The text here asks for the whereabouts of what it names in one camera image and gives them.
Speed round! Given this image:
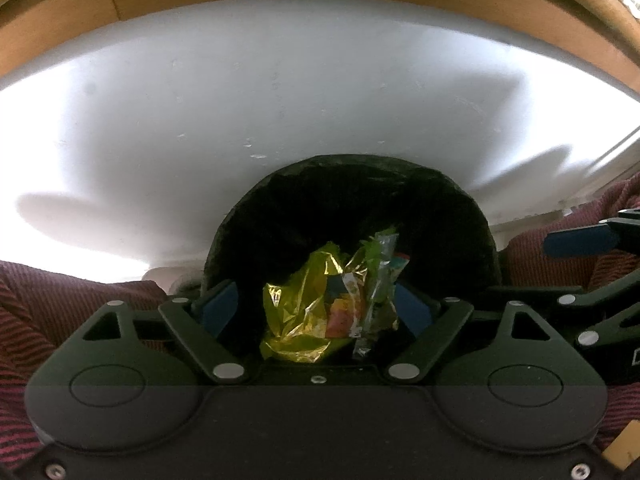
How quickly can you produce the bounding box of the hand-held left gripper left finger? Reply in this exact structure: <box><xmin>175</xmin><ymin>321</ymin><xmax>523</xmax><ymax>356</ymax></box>
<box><xmin>82</xmin><ymin>280</ymin><xmax>246</xmax><ymax>385</ymax></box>

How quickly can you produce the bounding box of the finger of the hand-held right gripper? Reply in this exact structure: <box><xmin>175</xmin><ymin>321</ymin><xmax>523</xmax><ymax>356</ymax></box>
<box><xmin>544</xmin><ymin>207</ymin><xmax>640</xmax><ymax>259</ymax></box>
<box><xmin>482</xmin><ymin>269</ymin><xmax>640</xmax><ymax>350</ymax></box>

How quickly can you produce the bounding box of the person's maroon striped clothing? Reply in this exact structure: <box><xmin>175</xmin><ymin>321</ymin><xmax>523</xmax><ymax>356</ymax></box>
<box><xmin>0</xmin><ymin>172</ymin><xmax>640</xmax><ymax>471</ymax></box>

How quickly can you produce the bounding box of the trash bin with black bag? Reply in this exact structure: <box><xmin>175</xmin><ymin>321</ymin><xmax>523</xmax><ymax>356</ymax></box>
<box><xmin>200</xmin><ymin>154</ymin><xmax>501</xmax><ymax>361</ymax></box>

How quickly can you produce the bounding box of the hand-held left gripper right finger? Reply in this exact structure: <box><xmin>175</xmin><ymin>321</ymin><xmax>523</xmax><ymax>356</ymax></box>
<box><xmin>387</xmin><ymin>282</ymin><xmax>556</xmax><ymax>383</ymax></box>

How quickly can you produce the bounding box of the green plastic wrapper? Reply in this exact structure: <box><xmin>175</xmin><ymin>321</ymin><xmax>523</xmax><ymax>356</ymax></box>
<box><xmin>350</xmin><ymin>227</ymin><xmax>412</xmax><ymax>361</ymax></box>

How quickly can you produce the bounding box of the orange red snack packet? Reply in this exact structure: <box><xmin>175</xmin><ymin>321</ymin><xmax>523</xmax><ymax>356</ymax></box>
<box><xmin>325</xmin><ymin>300</ymin><xmax>362</xmax><ymax>338</ymax></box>

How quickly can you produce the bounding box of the yellow-green foil bag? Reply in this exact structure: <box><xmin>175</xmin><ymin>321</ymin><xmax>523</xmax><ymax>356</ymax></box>
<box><xmin>260</xmin><ymin>242</ymin><xmax>353</xmax><ymax>363</ymax></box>

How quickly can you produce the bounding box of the wooden furniture frame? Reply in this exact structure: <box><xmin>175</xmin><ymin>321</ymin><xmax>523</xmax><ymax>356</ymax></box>
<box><xmin>0</xmin><ymin>0</ymin><xmax>640</xmax><ymax>101</ymax></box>

